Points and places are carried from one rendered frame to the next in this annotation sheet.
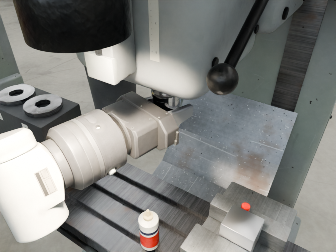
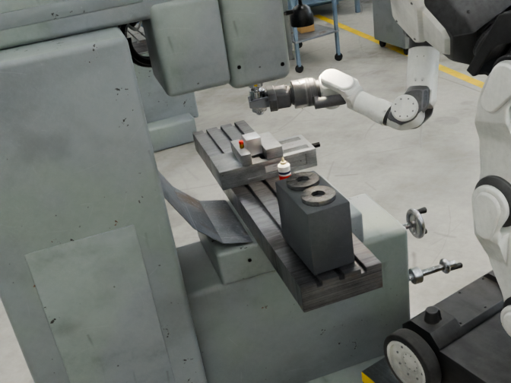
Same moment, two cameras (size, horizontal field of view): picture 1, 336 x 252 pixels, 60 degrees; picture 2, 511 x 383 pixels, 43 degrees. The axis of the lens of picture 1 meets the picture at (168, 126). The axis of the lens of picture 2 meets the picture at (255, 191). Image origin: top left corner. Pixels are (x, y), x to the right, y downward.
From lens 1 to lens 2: 2.26 m
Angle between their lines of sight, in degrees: 105
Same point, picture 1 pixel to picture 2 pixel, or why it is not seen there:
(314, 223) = not seen: outside the picture
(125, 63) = not seen: hidden behind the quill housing
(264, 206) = (221, 161)
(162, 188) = (252, 206)
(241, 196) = (225, 166)
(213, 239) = (265, 144)
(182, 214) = (256, 192)
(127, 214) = not seen: hidden behind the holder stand
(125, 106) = (278, 91)
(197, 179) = (215, 224)
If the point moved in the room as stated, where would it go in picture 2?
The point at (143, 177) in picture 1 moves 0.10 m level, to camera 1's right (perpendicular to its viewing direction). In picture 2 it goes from (257, 214) to (233, 208)
